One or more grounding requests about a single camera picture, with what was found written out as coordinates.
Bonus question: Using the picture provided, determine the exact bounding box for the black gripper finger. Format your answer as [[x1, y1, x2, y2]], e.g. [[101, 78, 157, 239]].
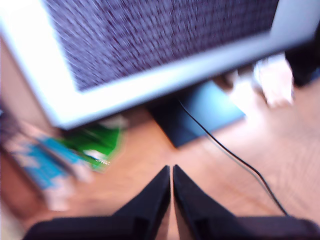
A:
[[173, 163, 238, 224], [112, 164, 172, 224]]

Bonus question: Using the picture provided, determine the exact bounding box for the green and red snack bag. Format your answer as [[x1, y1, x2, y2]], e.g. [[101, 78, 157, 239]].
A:
[[58, 116, 129, 175]]

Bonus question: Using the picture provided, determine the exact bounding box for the white and blue small box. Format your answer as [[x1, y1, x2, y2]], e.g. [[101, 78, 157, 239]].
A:
[[37, 134, 94, 182], [13, 144, 72, 192]]

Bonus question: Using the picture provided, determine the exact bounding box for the large black Huawei monitor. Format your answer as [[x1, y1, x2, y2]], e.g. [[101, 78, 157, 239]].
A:
[[0, 0, 320, 149]]

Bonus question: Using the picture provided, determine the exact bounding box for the long black table cable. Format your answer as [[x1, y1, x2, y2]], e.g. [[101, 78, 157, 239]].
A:
[[177, 99, 289, 216]]

